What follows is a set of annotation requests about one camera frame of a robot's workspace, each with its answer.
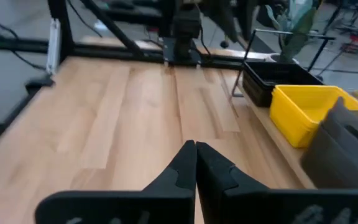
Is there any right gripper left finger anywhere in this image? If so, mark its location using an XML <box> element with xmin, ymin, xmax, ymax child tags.
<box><xmin>35</xmin><ymin>139</ymin><xmax>198</xmax><ymax>224</ymax></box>

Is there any black plastic basket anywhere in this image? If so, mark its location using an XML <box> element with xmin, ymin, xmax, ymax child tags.
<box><xmin>242</xmin><ymin>60</ymin><xmax>325</xmax><ymax>108</ymax></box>
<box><xmin>244</xmin><ymin>60</ymin><xmax>324</xmax><ymax>86</ymax></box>

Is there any green leafy plant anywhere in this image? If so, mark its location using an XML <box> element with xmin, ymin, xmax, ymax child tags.
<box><xmin>265</xmin><ymin>0</ymin><xmax>319</xmax><ymax>63</ymax></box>

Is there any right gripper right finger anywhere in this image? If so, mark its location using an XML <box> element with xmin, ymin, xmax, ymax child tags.
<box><xmin>196</xmin><ymin>141</ymin><xmax>358</xmax><ymax>224</ymax></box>

